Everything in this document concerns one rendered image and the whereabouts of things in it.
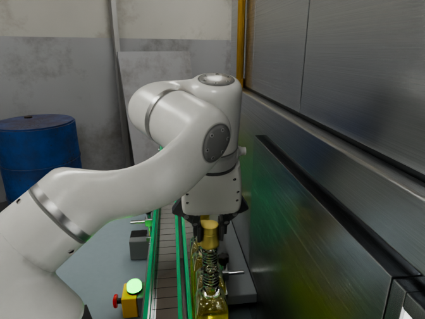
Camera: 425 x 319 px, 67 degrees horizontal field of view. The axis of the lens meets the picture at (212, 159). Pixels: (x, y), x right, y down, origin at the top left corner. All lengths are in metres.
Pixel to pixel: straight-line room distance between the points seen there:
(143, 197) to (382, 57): 0.28
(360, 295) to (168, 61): 3.41
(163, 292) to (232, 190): 0.49
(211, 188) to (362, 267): 0.25
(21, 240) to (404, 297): 0.34
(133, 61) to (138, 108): 3.09
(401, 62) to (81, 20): 3.29
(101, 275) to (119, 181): 0.94
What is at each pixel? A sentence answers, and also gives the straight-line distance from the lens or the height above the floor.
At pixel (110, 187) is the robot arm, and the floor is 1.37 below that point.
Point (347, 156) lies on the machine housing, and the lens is 0.37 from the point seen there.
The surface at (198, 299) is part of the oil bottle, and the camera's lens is 0.61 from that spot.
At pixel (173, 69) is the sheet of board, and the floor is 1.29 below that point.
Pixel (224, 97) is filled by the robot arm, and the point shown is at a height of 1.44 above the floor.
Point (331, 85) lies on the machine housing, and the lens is 0.45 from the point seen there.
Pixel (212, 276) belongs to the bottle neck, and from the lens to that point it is 0.57.
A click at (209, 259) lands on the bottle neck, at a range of 0.62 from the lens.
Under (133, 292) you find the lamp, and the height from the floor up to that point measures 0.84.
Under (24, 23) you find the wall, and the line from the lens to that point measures 3.42.
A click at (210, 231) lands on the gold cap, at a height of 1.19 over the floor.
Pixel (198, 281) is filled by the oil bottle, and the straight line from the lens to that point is 0.65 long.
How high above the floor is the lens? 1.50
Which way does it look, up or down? 19 degrees down
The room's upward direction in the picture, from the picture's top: straight up
